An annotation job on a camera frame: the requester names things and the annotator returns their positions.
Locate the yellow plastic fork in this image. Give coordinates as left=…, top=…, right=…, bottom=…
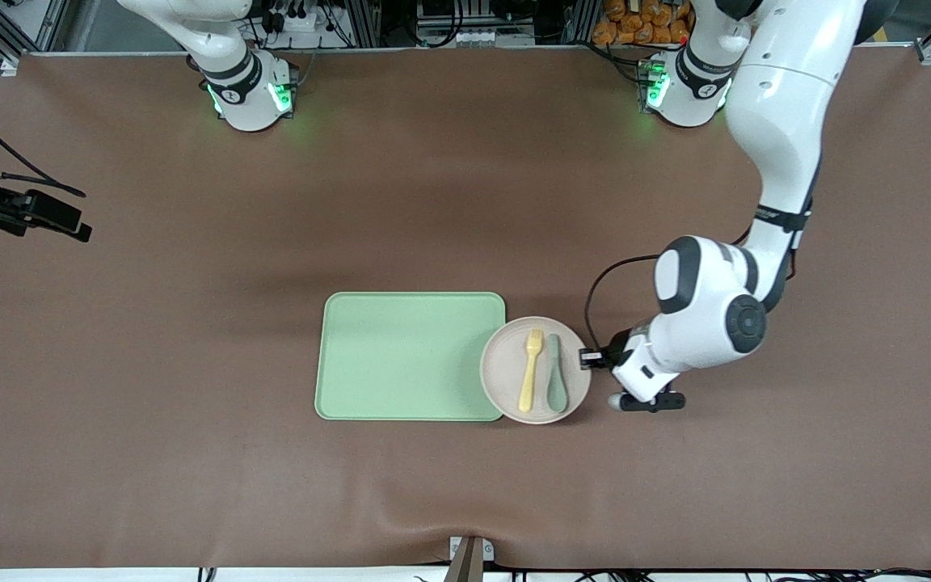
left=518, top=328, right=545, bottom=412

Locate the beige round plate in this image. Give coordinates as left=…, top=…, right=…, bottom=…
left=480, top=316, right=592, bottom=425

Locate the grey-green plastic spoon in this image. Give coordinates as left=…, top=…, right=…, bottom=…
left=546, top=334, right=569, bottom=410

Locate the light green rectangular tray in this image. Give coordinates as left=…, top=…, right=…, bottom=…
left=314, top=292, right=508, bottom=422

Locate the brown table cover mat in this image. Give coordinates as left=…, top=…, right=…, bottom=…
left=0, top=47, right=931, bottom=571

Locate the white power strip with plugs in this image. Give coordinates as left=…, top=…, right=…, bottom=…
left=259, top=4, right=337, bottom=37

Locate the orange packaged snacks pile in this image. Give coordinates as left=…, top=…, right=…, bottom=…
left=592, top=0, right=697, bottom=47

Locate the white long socket strip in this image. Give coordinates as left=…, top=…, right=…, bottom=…
left=421, top=29, right=536, bottom=49

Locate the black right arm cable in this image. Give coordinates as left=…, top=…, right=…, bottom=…
left=0, top=91, right=88, bottom=200

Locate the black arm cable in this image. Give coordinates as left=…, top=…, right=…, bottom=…
left=0, top=91, right=88, bottom=200
left=584, top=254, right=662, bottom=353

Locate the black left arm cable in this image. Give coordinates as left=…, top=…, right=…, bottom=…
left=584, top=254, right=662, bottom=353

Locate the silver table edge bracket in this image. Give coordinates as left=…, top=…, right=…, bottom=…
left=448, top=535, right=496, bottom=563

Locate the brown camera mount post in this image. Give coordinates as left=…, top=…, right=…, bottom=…
left=443, top=537, right=485, bottom=582

